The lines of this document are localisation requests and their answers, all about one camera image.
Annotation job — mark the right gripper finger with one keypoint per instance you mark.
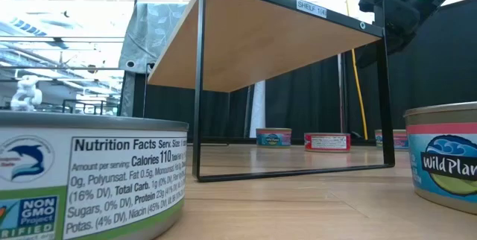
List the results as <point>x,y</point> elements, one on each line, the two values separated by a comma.
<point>369,55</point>

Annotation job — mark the red-label silver seafood can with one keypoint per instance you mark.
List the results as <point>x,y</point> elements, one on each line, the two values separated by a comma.
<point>327,142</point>

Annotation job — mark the green-label silver tuna can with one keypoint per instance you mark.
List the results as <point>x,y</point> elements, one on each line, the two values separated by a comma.
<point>93,176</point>

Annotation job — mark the white cloth strip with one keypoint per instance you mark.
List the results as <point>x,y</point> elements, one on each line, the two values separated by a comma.
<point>258,113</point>

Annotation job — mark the can with white lid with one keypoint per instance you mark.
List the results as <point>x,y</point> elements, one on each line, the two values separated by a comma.
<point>443,158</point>

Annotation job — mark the grey leaf-patterned cloth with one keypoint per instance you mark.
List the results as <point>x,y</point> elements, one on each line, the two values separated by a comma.
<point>149,35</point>

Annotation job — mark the black metal railing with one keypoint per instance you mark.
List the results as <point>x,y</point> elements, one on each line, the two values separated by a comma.
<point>89,101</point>

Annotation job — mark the white robot figurine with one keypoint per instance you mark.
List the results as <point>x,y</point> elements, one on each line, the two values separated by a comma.
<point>26,94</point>

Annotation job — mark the wooden shelf with black frame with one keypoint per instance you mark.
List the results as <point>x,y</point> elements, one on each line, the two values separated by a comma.
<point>261,38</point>

